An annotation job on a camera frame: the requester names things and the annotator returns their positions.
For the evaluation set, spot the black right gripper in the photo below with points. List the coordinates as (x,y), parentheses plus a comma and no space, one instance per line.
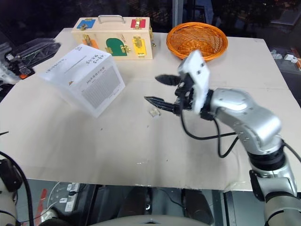
(185,94)

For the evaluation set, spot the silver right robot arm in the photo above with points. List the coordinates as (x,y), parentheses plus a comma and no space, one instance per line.
(249,113)

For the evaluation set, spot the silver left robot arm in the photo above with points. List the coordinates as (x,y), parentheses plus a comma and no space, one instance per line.
(9,175)

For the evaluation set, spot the wooden lock box colourful doors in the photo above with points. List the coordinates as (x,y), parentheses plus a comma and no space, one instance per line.
(113,29)

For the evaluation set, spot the white printed cardboard box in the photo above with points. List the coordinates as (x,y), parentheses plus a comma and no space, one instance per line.
(77,70)

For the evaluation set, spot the small clear plastic piece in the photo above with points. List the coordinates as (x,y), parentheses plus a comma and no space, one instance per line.
(154,113)

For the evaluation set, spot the orange wicker basket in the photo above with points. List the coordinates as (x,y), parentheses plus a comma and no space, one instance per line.
(200,37)

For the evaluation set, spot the metal pole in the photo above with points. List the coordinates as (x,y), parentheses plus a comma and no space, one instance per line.
(176,13)

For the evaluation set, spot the small white parts pile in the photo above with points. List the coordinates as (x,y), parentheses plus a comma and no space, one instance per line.
(288,57)

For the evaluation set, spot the cream robot torso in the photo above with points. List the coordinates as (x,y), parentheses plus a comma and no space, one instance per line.
(150,220)

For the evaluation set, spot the white power strip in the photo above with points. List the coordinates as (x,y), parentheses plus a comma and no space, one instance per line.
(68,195)

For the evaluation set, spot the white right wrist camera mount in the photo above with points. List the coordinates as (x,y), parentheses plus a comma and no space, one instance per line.
(200,75)

